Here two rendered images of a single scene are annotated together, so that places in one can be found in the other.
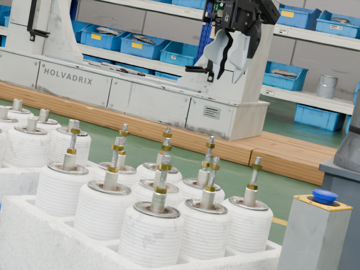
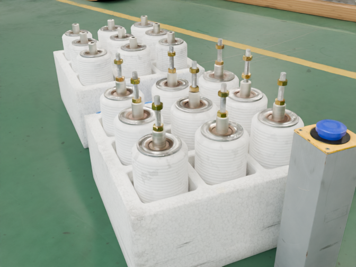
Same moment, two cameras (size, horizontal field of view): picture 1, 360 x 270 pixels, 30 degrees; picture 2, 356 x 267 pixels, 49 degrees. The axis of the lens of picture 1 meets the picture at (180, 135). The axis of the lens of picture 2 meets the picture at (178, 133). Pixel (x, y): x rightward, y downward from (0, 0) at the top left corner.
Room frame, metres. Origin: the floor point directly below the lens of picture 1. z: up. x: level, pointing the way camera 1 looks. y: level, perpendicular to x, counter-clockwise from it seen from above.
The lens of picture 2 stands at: (0.54, -0.26, 0.59)
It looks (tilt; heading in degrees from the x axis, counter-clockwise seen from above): 29 degrees down; 25
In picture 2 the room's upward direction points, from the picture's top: 1 degrees counter-clockwise
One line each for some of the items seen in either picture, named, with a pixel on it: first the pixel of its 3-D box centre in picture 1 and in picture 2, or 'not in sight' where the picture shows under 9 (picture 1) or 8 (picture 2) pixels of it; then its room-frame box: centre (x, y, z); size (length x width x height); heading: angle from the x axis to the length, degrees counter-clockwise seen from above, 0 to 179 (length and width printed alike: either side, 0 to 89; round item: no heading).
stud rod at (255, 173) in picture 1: (254, 177); (281, 92); (1.20, -0.15, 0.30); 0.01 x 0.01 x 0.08
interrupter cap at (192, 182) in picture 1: (201, 185); (245, 94); (1.28, -0.06, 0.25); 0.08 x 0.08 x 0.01
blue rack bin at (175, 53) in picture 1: (187, 55); not in sight; (6.46, 0.08, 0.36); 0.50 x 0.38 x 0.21; 157
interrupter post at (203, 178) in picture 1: (203, 179); (245, 89); (1.28, -0.06, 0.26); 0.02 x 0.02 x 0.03
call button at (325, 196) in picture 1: (323, 197); (330, 131); (1.05, -0.25, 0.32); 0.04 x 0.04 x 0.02
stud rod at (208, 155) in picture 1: (208, 155); (247, 67); (1.28, -0.06, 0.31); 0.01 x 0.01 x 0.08
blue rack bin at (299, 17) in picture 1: (293, 16); not in sight; (6.10, -0.78, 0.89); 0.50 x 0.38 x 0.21; 159
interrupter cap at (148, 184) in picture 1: (158, 186); (194, 104); (1.19, 0.02, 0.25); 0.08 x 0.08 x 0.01
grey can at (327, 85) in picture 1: (327, 87); not in sight; (5.87, -1.17, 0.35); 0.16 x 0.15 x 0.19; 68
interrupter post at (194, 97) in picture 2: (160, 179); (194, 98); (1.19, 0.02, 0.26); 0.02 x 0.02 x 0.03
